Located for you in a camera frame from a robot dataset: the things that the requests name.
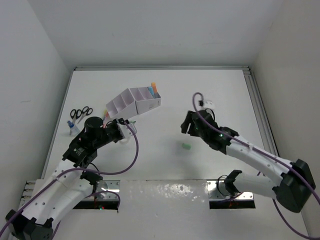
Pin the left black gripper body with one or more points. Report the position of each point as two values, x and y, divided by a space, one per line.
109 133

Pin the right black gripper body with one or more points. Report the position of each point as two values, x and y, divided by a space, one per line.
192 130

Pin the green marker cap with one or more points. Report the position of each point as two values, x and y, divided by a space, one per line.
186 146

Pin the blue marker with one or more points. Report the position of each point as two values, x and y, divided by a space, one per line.
150 89

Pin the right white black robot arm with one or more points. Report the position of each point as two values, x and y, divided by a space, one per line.
289 182

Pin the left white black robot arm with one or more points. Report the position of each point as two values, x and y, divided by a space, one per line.
70 182

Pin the clear glue bottle blue cap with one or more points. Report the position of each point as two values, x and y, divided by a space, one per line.
73 129

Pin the orange pink pens behind organizer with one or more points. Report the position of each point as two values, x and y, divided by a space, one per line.
105 116

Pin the clear tape roll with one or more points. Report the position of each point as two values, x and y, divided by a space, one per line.
124 141

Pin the white organizer upright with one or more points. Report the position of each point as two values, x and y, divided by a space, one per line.
144 100

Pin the white organizer lying tilted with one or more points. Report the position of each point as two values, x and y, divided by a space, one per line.
122 106

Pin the white front cover board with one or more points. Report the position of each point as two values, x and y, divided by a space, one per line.
178 210

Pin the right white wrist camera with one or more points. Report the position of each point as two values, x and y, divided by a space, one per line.
206 104

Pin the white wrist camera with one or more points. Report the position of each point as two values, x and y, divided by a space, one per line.
206 104
126 128

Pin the black handled scissors left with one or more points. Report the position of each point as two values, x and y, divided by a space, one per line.
75 113

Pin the black handled scissors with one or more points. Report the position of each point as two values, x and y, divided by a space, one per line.
75 113
86 111

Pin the black handled scissors right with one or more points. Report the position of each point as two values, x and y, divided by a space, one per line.
86 111

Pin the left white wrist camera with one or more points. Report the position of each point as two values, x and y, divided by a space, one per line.
126 128

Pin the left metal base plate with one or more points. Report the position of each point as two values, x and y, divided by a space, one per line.
110 187

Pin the metal base plate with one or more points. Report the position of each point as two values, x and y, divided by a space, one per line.
218 196
110 187

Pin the aluminium frame rail back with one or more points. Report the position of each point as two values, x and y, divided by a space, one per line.
161 67

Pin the aluminium frame rail right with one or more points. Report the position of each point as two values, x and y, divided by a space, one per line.
260 112

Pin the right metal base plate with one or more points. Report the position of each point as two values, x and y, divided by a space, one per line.
218 196

